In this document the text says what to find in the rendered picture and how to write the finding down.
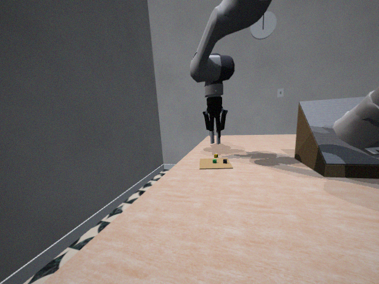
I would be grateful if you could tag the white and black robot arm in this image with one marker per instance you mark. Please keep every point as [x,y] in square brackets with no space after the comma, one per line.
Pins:
[359,127]

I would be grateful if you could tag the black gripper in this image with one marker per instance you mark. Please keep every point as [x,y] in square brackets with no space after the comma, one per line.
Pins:
[214,108]

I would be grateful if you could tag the tan square mat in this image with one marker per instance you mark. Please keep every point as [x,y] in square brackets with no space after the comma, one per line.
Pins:
[208,164]

